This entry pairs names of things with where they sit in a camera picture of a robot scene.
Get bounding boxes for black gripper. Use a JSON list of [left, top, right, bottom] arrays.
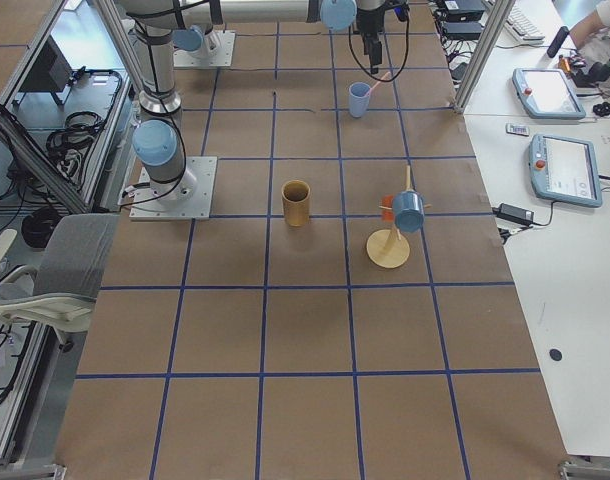
[[356, 0, 385, 74]]

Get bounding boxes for pink chopstick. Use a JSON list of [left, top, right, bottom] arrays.
[[366, 71, 391, 96]]

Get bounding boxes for light blue plastic cup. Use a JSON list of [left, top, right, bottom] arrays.
[[348, 82, 371, 118]]

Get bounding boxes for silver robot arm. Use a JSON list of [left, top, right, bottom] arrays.
[[172, 25, 221, 57], [117, 1, 388, 219]]

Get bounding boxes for bamboo chopstick holder cup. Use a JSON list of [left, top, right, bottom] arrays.
[[281, 180, 310, 227]]

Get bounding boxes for white keyboard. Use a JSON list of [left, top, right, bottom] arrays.
[[504, 4, 545, 45]]

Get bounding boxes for orange hanging mug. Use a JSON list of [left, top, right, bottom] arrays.
[[379, 195, 394, 222]]

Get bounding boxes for dark blue hanging mug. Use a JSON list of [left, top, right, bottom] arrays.
[[392, 190, 425, 233]]

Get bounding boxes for teach pendant far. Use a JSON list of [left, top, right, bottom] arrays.
[[512, 68, 586, 120]]

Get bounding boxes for teach pendant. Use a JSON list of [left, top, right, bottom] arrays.
[[512, 68, 586, 120], [528, 134, 603, 208]]

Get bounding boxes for wooden mug tree stand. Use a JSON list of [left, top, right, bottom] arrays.
[[366, 165, 429, 269]]

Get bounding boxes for teach pendant near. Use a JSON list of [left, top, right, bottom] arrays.
[[528, 134, 603, 208]]

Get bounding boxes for black power adapter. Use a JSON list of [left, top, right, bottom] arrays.
[[495, 203, 534, 226]]

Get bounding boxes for grey office chair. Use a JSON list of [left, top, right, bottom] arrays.
[[0, 213, 119, 351]]

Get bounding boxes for aluminium frame post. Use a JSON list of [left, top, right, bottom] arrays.
[[453, 0, 515, 114]]

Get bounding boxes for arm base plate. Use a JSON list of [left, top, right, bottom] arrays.
[[129, 156, 217, 221], [174, 30, 236, 70]]

